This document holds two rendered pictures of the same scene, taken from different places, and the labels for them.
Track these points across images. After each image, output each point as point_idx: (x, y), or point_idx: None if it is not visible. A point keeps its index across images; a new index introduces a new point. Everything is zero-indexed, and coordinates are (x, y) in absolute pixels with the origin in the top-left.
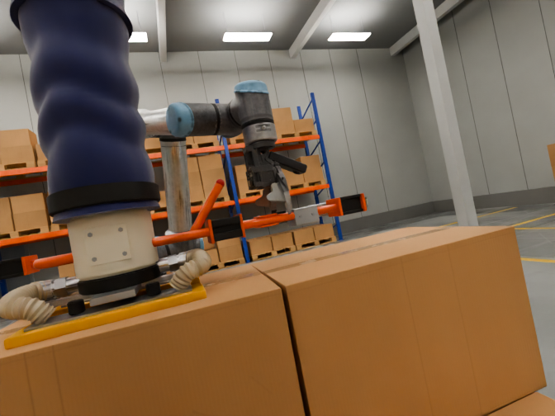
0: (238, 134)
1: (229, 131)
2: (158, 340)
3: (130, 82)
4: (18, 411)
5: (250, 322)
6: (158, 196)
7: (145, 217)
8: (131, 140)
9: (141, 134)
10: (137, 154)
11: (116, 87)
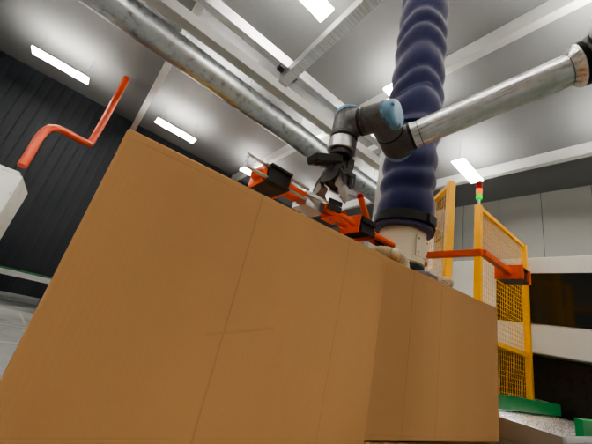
0: (381, 126)
1: (378, 136)
2: None
3: (384, 162)
4: None
5: None
6: (381, 217)
7: (381, 232)
8: (381, 193)
9: (384, 185)
10: (380, 199)
11: (382, 171)
